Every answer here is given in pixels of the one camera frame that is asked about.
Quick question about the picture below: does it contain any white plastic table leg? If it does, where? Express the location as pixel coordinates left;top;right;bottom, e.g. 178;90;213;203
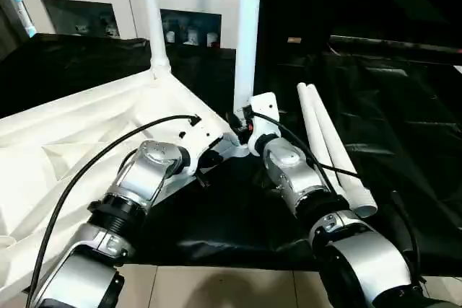
297;82;340;172
232;0;265;118
306;84;379;219
136;0;173;82

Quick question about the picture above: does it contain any white plastic table top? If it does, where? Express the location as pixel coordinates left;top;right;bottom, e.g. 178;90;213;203
0;66;250;303

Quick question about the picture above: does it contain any black table mat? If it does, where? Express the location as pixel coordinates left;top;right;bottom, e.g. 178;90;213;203
0;32;462;276

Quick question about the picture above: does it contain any silver metal rod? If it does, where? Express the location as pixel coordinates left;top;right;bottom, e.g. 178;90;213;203
328;34;462;56

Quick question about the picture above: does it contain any grey curtain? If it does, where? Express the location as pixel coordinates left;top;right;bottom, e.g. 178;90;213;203
0;0;37;60

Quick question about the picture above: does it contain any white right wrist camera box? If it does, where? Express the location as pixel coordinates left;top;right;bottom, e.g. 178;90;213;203
243;92;283;157

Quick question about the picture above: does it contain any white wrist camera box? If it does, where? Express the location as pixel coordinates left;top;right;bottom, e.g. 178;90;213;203
173;114;233;173
243;92;283;157

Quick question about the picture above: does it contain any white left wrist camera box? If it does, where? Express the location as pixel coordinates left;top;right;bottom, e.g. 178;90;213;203
173;114;233;173

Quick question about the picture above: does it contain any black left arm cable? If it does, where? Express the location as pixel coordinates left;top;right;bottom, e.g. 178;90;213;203
25;114;203;303

